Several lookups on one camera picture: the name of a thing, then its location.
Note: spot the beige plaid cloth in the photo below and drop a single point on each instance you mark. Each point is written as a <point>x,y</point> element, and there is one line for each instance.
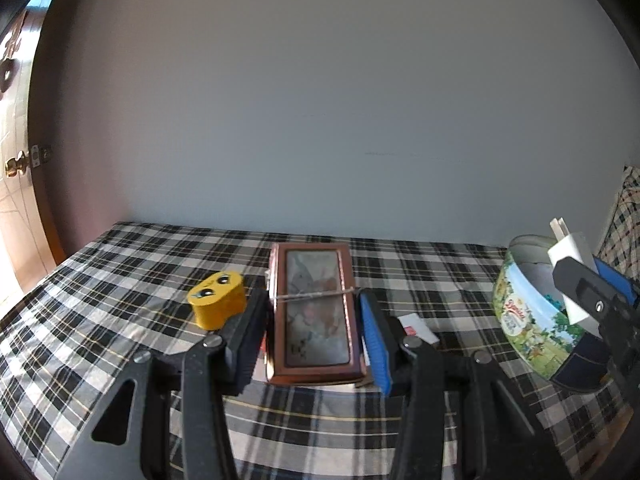
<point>627,210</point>

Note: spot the small white box red label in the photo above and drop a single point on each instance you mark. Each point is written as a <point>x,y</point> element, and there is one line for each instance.
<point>420,330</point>

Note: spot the black white plaid bedsheet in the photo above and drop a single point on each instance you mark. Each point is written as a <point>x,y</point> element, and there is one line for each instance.
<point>150,260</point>

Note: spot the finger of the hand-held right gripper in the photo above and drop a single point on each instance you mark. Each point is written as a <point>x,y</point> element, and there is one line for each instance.
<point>585,290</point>
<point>615,280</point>

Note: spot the brass door latch plate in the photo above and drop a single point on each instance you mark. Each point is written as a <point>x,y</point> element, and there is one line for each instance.
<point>41,154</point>

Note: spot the wooden box with picture lid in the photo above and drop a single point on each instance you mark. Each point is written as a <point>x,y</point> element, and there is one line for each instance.
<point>310,310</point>

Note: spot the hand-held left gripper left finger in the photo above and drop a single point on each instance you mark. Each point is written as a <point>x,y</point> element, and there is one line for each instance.
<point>247,340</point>

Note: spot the wooden door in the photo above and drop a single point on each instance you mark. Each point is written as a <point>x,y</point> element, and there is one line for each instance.
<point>15,235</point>

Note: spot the white phone charger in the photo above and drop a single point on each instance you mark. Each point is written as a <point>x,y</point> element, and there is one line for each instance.
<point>570,255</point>

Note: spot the brass door knob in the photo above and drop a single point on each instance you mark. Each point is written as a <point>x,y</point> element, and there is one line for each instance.
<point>15,165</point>

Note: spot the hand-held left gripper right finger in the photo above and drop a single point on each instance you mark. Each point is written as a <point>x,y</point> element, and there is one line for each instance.
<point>375,350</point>

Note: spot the round metal cookie tin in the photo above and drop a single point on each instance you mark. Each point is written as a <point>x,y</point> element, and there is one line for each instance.
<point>525,320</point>

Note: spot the yellow container with eyes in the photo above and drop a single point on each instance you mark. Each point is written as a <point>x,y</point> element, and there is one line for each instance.
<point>220,305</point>

